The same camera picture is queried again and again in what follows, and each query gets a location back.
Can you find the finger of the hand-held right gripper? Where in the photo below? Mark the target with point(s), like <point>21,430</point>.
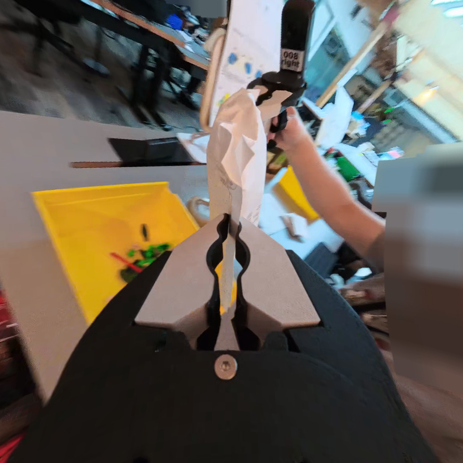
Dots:
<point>278,101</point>

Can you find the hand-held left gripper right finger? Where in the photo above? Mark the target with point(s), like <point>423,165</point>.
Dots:
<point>278,289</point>

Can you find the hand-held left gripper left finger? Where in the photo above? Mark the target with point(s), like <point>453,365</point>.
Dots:
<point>177,289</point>

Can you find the white paper bag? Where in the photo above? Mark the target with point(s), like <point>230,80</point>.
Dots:
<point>235,162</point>

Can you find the yellow plastic bin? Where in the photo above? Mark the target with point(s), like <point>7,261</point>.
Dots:
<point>90,224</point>
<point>296,191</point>

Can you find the person's right forearm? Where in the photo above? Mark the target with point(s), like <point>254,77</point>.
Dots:
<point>325,188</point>

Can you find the grey desk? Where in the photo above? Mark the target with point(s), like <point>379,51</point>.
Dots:
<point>36,152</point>

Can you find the person's right hand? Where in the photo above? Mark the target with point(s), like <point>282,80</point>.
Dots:
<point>296,134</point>

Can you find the white instruction poster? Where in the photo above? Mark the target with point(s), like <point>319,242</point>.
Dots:
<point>249,36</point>

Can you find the pile of green toy bricks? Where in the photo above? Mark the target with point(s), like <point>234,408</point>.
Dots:
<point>144,253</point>

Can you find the wooden background table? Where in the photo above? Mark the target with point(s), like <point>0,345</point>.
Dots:
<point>152,32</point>

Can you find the red storage bin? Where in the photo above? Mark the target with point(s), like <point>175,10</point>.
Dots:
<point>11,448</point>

